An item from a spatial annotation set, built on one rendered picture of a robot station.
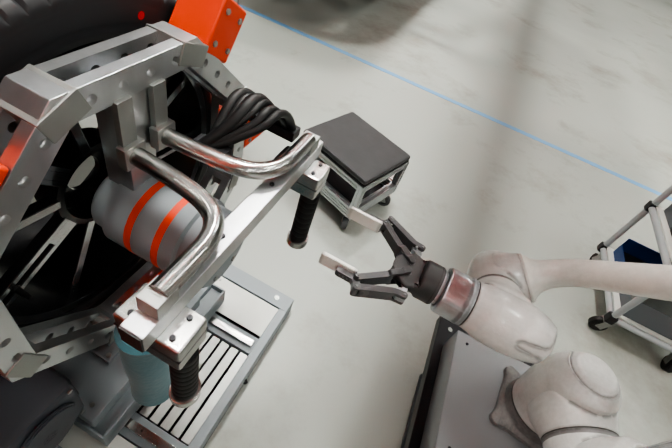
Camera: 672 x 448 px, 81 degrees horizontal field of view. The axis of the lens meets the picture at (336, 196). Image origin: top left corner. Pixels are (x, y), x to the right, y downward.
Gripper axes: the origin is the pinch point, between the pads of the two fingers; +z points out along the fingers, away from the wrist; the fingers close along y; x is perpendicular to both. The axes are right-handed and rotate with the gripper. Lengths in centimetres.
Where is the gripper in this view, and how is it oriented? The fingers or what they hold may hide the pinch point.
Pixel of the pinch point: (341, 235)
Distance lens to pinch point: 76.1
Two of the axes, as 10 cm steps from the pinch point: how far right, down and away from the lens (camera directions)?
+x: 2.5, -6.9, -6.8
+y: 4.1, -5.6, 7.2
